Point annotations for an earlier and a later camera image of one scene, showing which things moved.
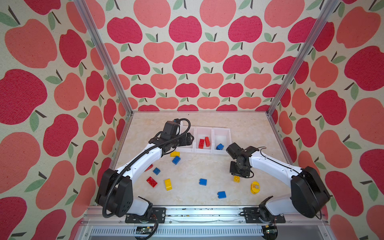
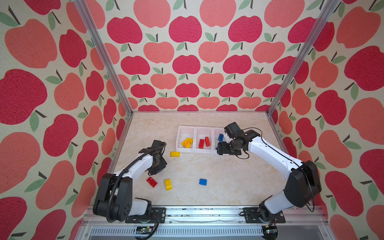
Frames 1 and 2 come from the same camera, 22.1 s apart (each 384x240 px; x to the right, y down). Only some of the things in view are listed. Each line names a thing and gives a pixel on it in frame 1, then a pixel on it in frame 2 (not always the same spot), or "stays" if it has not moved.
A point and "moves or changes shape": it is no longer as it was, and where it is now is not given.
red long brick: x=207 y=141 stays
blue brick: x=203 y=182 stays
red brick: x=201 y=143 stays
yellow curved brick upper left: x=175 y=153 stays
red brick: x=151 y=181 stays
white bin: x=222 y=136 stays
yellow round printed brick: x=255 y=187 moves or changes shape
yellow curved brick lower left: x=168 y=184 stays
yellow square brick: x=236 y=179 moves or changes shape
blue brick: x=176 y=160 to x=220 y=137
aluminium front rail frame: x=204 y=223 stays
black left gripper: x=183 y=137 to x=163 y=165
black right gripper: x=244 y=174 to x=221 y=148
